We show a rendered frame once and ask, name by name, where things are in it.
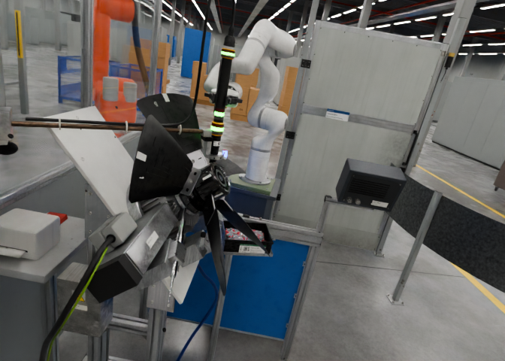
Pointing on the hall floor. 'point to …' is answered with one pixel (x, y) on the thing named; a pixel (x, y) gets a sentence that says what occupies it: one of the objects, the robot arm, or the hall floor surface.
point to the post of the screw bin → (219, 311)
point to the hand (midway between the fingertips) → (220, 99)
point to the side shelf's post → (49, 314)
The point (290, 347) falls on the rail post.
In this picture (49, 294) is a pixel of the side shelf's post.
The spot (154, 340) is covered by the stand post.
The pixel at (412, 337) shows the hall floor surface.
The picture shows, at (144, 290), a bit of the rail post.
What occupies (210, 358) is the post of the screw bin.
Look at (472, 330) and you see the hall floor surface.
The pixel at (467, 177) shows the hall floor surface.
